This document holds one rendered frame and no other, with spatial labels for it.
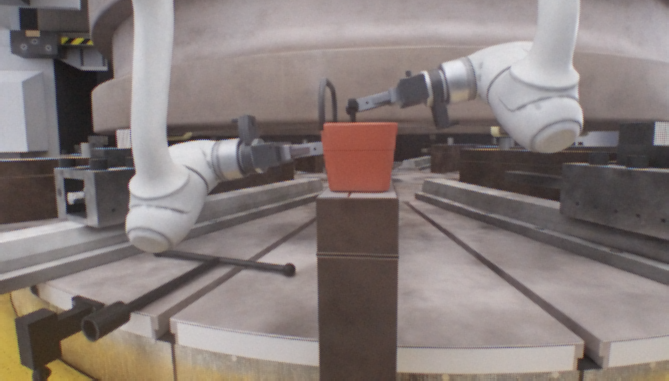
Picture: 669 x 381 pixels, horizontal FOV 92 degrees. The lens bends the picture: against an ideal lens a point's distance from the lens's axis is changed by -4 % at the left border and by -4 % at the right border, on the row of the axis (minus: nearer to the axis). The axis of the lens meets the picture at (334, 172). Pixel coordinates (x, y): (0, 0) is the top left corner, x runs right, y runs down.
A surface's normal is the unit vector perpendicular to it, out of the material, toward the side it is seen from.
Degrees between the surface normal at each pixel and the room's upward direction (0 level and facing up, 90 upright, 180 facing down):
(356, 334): 90
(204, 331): 90
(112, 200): 90
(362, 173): 97
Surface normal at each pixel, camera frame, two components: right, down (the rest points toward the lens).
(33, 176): 0.61, 0.07
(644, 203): -0.96, 0.04
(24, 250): 0.82, -0.28
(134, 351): -0.36, 0.10
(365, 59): -0.13, 0.10
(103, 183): 0.87, 0.04
